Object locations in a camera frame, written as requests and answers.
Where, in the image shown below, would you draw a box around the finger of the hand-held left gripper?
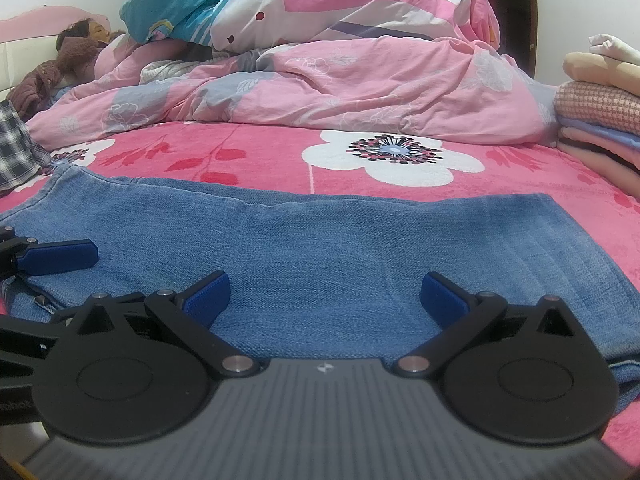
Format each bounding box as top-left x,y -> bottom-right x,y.
0,226 -> 99,278
0,292 -> 149,366

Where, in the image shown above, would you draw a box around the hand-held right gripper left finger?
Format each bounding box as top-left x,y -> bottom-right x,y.
75,270 -> 261,378

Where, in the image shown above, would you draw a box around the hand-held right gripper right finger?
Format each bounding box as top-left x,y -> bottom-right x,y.
397,270 -> 576,378

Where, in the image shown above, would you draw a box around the blue denim jeans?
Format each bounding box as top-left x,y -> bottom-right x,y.
0,164 -> 640,386

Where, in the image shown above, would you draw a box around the stack of folded clothes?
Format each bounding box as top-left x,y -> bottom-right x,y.
552,32 -> 640,191

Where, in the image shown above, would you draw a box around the black white plaid shirt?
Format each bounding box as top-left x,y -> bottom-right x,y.
0,99 -> 53,196

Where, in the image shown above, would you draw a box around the pink floral bed sheet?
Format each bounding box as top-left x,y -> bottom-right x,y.
0,120 -> 640,466

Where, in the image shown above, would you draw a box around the white grey cloth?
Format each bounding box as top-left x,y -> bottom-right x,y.
140,57 -> 213,86

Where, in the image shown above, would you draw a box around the pink grey floral duvet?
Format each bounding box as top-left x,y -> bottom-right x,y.
25,35 -> 561,148

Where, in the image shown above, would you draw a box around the dark wooden door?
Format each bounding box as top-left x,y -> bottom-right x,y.
482,0 -> 542,86

